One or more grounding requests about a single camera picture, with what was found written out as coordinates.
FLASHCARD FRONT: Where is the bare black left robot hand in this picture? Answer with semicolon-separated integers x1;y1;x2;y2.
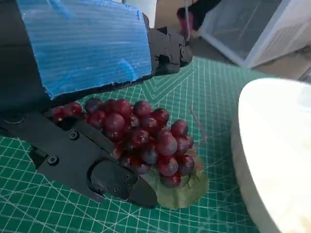
0;0;192;209

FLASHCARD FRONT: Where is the red toy grape bunch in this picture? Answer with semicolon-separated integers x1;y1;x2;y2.
50;97;209;209

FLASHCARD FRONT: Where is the white square plate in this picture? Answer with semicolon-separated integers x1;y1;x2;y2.
230;77;311;233

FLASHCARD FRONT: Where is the pink chair with castors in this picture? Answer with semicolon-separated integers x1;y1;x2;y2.
176;0;202;46

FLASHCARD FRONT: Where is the green cutting mat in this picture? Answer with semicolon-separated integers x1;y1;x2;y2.
0;57;311;233

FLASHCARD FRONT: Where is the white mesh cabinet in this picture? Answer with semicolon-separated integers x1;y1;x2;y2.
199;0;311;70

